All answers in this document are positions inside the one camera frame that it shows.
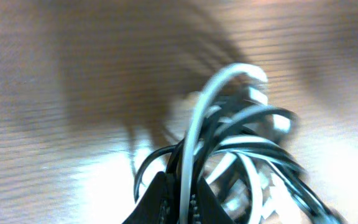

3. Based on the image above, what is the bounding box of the white USB cable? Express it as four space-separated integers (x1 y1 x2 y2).
178 62 291 224

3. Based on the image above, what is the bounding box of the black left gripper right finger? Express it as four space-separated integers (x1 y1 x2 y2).
188 177 234 224

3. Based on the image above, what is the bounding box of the black USB cable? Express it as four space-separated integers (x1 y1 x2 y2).
132 93 347 224

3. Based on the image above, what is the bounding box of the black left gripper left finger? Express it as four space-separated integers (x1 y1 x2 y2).
123 172 178 224

